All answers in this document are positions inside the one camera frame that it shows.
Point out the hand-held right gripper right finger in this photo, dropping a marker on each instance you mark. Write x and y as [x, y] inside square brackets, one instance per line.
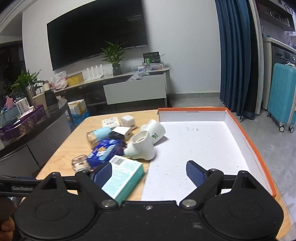
[195, 173]

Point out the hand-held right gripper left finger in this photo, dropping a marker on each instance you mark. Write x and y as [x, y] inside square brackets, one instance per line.
[103, 174]

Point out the teal cardboard box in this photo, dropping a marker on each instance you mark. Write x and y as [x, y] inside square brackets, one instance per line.
[124, 176]

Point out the glass bottle beige neck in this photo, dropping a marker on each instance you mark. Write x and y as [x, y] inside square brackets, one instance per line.
[79, 162]

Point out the orange-edged white cardboard tray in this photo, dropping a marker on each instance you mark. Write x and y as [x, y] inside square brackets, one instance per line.
[208, 143]

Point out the black charger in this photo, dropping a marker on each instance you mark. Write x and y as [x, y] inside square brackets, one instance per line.
[115, 135]

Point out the glass bottle light blue cap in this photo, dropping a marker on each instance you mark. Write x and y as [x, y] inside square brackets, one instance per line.
[103, 133]

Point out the white plastic bottle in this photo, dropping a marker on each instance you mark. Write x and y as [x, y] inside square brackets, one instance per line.
[143, 150]

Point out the black and white box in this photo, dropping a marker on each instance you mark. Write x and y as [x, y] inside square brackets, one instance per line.
[122, 130]

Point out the small white printed box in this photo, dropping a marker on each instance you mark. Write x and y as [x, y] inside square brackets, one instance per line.
[111, 122]

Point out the white cube box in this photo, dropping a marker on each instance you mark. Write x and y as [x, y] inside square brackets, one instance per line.
[127, 121]

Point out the person's left hand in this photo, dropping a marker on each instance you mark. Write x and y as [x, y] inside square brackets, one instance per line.
[5, 224]

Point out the dark curved side table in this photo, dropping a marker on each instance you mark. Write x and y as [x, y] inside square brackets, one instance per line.
[34, 139]

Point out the blue plastic bag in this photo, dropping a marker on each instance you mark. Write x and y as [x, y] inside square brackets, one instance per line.
[79, 118]

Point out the purple box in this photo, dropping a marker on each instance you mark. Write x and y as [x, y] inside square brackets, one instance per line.
[20, 125]

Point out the white and yellow cardboard boxes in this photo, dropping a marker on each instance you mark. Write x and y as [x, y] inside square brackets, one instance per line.
[77, 106]

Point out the white carton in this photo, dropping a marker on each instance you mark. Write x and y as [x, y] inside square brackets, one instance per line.
[22, 106]

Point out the white and dark tv cabinet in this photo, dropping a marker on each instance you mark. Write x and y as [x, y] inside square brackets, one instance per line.
[134, 89]

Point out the brown cardboard box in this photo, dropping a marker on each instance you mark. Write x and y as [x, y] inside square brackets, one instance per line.
[39, 100]

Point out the steel thermos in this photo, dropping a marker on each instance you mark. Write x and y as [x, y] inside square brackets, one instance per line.
[30, 96]

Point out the yellow cardboard box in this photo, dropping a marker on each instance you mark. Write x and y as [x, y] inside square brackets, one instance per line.
[75, 79]

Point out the white router with antennas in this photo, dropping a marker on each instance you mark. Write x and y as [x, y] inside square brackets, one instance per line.
[94, 74]

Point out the white plastic bag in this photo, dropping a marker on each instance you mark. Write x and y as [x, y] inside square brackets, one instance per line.
[58, 80]

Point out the clear plastic bags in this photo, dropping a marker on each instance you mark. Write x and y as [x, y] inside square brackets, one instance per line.
[138, 76]

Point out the green leafy houseplant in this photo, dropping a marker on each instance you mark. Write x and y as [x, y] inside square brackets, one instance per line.
[25, 81]

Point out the row of small packets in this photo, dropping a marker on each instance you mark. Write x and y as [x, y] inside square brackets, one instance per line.
[148, 68]

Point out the teal hard-shell suitcase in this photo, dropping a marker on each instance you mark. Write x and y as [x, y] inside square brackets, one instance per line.
[282, 97]

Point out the potted bamboo plant dark vase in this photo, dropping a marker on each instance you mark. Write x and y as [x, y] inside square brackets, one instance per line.
[114, 55]

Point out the dark blue curtain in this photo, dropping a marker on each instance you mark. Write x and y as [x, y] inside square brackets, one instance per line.
[233, 58]

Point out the black and green box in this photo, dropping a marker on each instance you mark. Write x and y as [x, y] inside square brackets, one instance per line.
[151, 58]

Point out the grey washing machine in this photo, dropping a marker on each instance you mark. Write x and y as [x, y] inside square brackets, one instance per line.
[283, 56]

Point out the white laundry counter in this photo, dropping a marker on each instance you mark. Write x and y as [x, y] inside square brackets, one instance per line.
[277, 41]

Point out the black wall television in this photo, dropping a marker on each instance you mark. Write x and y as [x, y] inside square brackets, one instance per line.
[97, 30]

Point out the wall shelf with bottles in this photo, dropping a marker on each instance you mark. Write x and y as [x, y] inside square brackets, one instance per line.
[277, 14]

